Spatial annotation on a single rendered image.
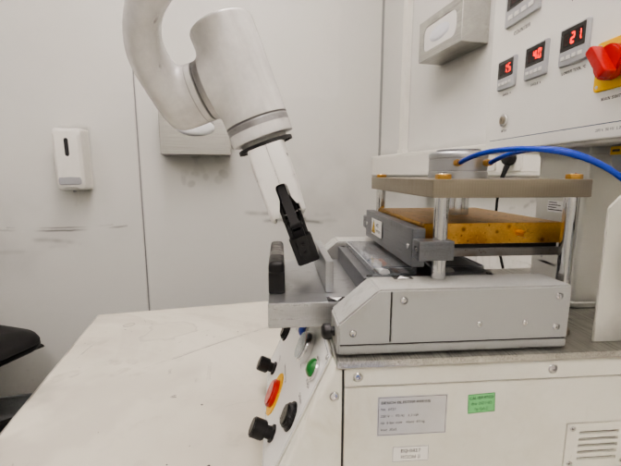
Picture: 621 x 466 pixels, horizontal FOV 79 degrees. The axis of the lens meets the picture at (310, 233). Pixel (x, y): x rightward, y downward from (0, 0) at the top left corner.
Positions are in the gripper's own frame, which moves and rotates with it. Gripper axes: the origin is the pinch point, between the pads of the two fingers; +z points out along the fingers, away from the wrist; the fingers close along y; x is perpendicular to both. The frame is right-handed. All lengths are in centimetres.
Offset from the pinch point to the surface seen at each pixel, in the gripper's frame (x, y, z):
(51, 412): -45.7, -4.1, 11.1
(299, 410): -6.7, 13.9, 14.2
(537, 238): 26.6, 10.3, 6.6
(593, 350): 25.1, 17.3, 17.7
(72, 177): -82, -116, -40
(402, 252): 11.1, 8.4, 3.0
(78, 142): -74, -117, -52
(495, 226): 22.1, 10.3, 3.5
